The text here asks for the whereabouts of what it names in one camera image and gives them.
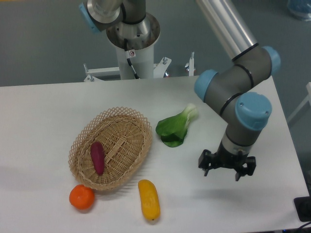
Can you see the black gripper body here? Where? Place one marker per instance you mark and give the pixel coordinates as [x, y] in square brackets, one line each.
[225, 159]

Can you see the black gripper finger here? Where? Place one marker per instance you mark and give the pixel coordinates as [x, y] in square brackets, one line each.
[247, 168]
[204, 161]

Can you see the yellow mango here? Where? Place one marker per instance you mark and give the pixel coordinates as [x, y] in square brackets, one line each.
[149, 200]

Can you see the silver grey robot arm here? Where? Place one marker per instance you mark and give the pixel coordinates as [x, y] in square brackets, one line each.
[132, 30]

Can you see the green bok choy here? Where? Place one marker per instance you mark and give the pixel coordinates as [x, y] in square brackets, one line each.
[173, 130]

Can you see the black device at table edge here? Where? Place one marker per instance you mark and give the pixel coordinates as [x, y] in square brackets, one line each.
[303, 208]

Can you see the woven wicker basket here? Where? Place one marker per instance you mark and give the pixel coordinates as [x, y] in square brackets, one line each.
[126, 137]

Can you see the purple sweet potato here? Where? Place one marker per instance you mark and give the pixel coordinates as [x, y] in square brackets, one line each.
[97, 156]

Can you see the orange fruit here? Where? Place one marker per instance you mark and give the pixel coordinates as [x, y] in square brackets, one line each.
[81, 197]

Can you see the blue bag in background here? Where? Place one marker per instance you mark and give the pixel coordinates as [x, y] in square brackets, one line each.
[300, 9]

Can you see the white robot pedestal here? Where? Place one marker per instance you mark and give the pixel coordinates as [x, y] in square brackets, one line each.
[132, 64]

